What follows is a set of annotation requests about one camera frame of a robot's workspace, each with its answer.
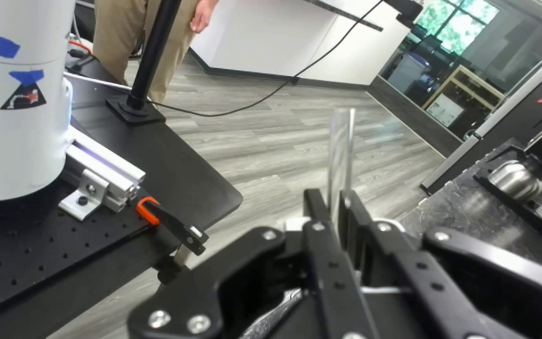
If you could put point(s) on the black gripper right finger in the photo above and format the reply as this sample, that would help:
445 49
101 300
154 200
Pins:
410 275

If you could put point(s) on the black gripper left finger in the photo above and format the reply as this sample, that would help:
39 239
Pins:
321 275

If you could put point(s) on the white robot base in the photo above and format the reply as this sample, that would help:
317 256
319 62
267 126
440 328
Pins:
14 143

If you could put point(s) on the bystander bare hand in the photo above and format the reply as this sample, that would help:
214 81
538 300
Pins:
204 13

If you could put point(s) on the shiny steel pot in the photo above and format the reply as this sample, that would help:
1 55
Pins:
515 181

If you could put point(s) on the orange black clamp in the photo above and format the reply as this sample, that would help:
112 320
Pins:
171 228

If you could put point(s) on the white reception desk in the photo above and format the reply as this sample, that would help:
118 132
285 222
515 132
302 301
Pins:
272 38

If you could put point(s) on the glass partition window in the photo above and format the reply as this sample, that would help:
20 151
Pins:
460 30

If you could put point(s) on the black breadboard table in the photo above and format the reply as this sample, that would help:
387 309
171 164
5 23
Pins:
46 256

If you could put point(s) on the person in khaki trousers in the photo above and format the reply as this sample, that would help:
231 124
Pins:
127 30

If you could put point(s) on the aluminium bracket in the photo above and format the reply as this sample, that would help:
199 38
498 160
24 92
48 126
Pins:
105 171

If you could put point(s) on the black camera stand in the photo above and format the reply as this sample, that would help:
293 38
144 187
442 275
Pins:
152 57

